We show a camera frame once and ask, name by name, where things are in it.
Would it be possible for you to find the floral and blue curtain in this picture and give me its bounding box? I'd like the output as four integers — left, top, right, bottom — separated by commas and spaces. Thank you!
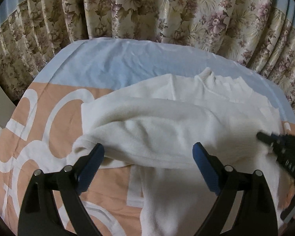
0, 0, 295, 118

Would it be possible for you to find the orange and blue printed bedsheet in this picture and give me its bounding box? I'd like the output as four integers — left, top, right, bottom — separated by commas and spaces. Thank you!
0, 37, 295, 236

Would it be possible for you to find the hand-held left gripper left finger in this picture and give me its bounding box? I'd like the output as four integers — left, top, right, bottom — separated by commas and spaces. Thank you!
18, 143, 105, 236

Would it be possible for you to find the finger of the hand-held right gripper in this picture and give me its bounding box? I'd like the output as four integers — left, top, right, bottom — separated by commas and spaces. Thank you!
280, 187, 295, 224
257, 131, 295, 177

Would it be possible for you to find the white fleece garment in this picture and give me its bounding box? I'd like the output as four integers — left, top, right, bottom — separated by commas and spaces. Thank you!
72, 69, 286, 236

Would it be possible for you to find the white board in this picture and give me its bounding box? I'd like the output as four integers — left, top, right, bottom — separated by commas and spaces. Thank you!
0, 72, 16, 128

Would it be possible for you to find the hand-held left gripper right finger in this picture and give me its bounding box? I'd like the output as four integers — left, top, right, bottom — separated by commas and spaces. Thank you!
192, 142, 279, 236

